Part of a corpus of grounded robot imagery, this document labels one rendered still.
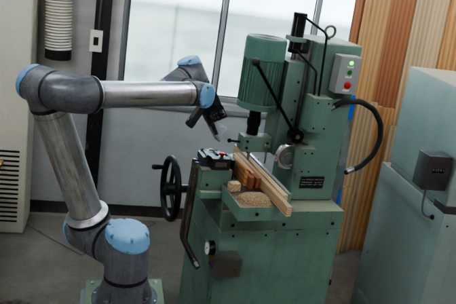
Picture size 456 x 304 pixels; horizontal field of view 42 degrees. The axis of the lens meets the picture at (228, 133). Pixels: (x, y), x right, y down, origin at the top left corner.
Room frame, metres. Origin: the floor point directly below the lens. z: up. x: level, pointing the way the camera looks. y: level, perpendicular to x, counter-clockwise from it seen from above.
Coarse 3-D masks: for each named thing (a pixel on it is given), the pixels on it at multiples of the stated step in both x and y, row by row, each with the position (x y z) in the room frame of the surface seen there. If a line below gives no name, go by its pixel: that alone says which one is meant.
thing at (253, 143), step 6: (240, 132) 2.52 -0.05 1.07; (240, 138) 2.49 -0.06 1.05; (246, 138) 2.47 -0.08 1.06; (252, 138) 2.48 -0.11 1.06; (258, 138) 2.49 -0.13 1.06; (264, 138) 2.50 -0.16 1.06; (270, 138) 2.51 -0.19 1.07; (240, 144) 2.49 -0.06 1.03; (246, 144) 2.47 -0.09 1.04; (252, 144) 2.48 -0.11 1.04; (258, 144) 2.49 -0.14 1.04; (270, 144) 2.51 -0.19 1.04; (240, 150) 2.48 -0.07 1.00; (246, 150) 2.47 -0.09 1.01; (252, 150) 2.48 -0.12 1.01; (258, 150) 2.49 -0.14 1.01; (264, 150) 2.50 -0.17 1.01
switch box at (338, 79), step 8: (336, 56) 2.49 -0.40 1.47; (344, 56) 2.46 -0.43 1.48; (352, 56) 2.48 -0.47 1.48; (336, 64) 2.48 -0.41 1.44; (344, 64) 2.46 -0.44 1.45; (360, 64) 2.49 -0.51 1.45; (336, 72) 2.47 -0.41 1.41; (344, 72) 2.46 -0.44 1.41; (352, 72) 2.47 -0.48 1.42; (336, 80) 2.46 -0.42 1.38; (344, 80) 2.46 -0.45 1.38; (352, 80) 2.48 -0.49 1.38; (328, 88) 2.50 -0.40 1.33; (336, 88) 2.45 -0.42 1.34; (344, 88) 2.46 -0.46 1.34; (352, 88) 2.48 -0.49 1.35
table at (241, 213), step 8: (224, 184) 2.31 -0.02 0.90; (200, 192) 2.26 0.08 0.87; (208, 192) 2.27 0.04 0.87; (216, 192) 2.28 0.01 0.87; (224, 192) 2.27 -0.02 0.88; (232, 192) 2.23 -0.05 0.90; (240, 192) 2.25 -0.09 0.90; (224, 200) 2.26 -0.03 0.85; (232, 200) 2.18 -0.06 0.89; (232, 208) 2.16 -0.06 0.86; (240, 208) 2.10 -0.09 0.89; (248, 208) 2.11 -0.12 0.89; (256, 208) 2.12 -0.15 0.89; (264, 208) 2.13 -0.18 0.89; (272, 208) 2.14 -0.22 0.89; (240, 216) 2.10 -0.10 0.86; (248, 216) 2.11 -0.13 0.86; (256, 216) 2.12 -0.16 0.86; (264, 216) 2.13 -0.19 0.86; (272, 216) 2.15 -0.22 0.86; (280, 216) 2.16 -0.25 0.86
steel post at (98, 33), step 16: (96, 0) 3.55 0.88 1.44; (112, 0) 3.56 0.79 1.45; (96, 16) 3.55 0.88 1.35; (96, 32) 3.52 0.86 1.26; (96, 48) 3.52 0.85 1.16; (96, 64) 3.55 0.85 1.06; (96, 128) 3.56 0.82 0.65; (96, 144) 3.56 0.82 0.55; (96, 160) 3.56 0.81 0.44; (96, 176) 3.56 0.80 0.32
